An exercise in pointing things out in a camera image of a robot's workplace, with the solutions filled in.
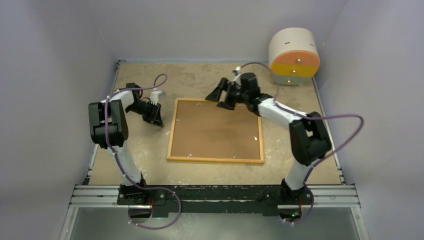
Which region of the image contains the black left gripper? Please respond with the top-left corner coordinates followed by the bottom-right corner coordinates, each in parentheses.
top-left (126, 100), bottom-right (164, 127)

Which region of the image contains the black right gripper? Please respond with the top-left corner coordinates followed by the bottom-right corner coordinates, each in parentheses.
top-left (205, 78), bottom-right (249, 112)

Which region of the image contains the round three-drawer cabinet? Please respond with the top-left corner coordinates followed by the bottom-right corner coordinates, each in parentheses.
top-left (268, 27), bottom-right (320, 86)

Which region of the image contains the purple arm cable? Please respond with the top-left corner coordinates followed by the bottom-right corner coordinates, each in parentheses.
top-left (235, 62), bottom-right (365, 226)
top-left (103, 73), bottom-right (182, 231)

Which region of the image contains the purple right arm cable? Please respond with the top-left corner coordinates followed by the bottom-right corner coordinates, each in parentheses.
top-left (235, 62), bottom-right (365, 226)

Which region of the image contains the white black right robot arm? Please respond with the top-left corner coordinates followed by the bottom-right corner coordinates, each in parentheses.
top-left (205, 72), bottom-right (332, 204)

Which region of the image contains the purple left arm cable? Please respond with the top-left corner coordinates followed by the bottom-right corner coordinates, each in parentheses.
top-left (103, 73), bottom-right (182, 231)

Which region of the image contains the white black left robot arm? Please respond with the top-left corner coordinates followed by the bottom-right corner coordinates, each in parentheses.
top-left (88, 83), bottom-right (165, 205)

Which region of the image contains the brown cardboard backing board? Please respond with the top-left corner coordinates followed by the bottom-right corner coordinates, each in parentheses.
top-left (170, 100), bottom-right (262, 161)

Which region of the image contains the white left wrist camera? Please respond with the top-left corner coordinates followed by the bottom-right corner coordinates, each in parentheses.
top-left (149, 88), bottom-right (166, 105)

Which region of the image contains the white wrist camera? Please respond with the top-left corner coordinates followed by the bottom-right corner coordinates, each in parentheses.
top-left (149, 88), bottom-right (166, 105)
top-left (232, 66), bottom-right (242, 79)

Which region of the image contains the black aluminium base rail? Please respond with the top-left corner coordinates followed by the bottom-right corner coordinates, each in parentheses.
top-left (70, 185), bottom-right (360, 219)

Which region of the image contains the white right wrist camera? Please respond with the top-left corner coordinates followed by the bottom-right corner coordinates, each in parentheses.
top-left (232, 66), bottom-right (242, 79)

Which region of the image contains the yellow wooden picture frame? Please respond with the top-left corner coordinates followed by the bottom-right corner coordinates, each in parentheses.
top-left (166, 97), bottom-right (265, 165)

